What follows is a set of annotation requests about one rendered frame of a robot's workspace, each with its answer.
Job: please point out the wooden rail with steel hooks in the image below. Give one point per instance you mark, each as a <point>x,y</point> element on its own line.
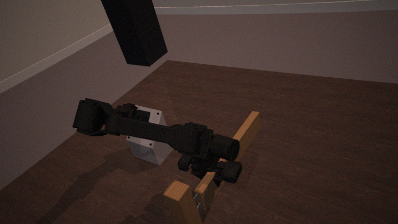
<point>206,190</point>

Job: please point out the wooden post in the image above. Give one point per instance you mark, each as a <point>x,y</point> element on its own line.
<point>181,203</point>

